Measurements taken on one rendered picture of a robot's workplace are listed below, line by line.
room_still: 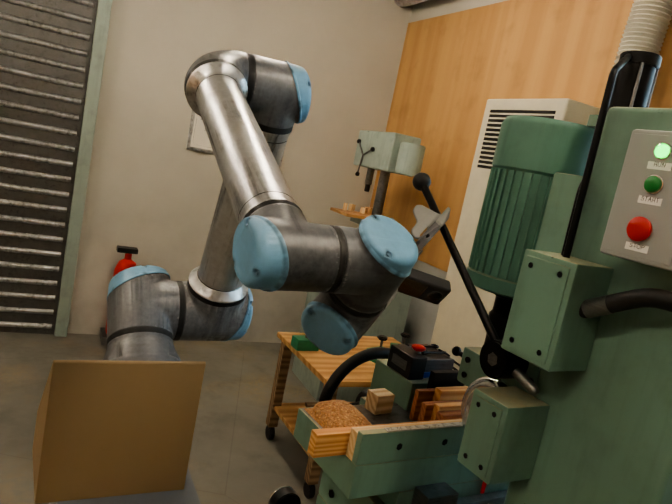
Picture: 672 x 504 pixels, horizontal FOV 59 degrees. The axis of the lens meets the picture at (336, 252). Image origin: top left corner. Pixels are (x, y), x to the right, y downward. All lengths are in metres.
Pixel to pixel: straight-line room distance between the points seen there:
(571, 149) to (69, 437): 1.13
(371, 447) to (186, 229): 3.10
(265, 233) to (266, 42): 3.38
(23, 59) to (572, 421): 3.40
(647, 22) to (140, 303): 2.14
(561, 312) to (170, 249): 3.34
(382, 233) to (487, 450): 0.36
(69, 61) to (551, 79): 2.59
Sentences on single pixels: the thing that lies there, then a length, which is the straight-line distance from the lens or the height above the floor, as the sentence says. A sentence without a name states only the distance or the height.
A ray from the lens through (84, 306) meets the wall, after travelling 4.02.
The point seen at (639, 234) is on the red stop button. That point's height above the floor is 1.35.
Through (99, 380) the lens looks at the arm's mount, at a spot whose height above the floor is 0.82.
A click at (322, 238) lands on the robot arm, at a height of 1.27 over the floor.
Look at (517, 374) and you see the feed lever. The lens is 0.95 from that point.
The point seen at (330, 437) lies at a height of 0.93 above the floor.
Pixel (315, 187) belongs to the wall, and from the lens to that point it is 4.18.
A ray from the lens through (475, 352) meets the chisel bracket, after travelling 1.16.
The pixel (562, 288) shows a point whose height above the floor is 1.26.
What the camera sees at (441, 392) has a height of 0.97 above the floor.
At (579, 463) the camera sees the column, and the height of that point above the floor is 1.03.
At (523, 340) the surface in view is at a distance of 0.88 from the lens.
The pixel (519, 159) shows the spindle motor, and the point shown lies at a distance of 1.06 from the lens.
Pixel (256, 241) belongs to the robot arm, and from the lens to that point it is 0.71.
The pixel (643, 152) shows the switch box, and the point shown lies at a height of 1.45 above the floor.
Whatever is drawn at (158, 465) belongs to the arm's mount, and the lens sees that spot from 1.49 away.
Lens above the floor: 1.37
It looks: 9 degrees down
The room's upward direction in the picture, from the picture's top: 11 degrees clockwise
